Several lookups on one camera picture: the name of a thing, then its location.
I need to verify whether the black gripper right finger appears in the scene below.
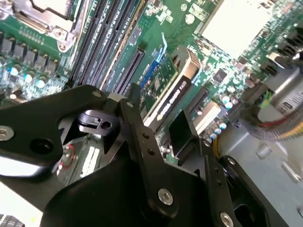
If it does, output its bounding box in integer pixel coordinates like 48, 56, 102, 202
169, 110, 292, 227

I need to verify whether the green graphics card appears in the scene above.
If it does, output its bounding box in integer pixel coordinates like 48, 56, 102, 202
139, 46, 202, 128

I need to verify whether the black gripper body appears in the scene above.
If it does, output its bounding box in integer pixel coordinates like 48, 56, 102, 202
40, 153, 214, 227

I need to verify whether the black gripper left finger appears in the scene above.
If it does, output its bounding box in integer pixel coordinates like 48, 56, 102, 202
0, 82, 181, 215

